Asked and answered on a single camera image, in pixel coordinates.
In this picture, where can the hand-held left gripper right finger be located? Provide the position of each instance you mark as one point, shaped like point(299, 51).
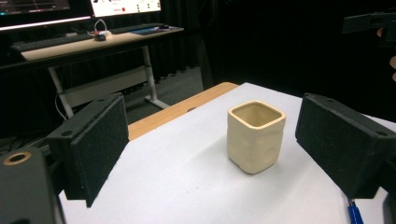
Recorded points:
point(336, 140)

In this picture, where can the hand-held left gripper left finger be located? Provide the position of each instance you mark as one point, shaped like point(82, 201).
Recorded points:
point(93, 146)

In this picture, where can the cream square ceramic cup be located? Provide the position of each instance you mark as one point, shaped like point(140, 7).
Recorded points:
point(253, 146)

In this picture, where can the blue pen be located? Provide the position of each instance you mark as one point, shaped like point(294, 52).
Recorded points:
point(355, 214)

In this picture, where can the black curtain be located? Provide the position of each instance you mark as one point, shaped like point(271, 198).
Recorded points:
point(280, 40)

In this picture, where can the wooden desk with white legs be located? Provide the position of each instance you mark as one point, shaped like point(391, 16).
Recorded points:
point(93, 43)

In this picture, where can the white table cover sheet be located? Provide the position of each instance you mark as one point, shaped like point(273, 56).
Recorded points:
point(193, 186)

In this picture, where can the small dark desk gadget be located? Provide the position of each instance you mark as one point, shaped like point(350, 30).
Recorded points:
point(100, 37)

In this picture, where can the long black keyboard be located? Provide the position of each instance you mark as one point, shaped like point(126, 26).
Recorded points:
point(51, 42)

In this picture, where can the short black keyboard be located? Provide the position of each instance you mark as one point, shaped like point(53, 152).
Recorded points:
point(137, 28)

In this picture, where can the blue mouse pad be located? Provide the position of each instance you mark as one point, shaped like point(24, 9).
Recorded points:
point(148, 31)

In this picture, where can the black computer mouse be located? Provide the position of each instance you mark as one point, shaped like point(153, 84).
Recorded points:
point(164, 26)

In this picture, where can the bright screen monitor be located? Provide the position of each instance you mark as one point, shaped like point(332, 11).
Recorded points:
point(124, 6)

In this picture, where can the dark screen monitor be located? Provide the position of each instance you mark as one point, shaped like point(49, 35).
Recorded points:
point(31, 12)

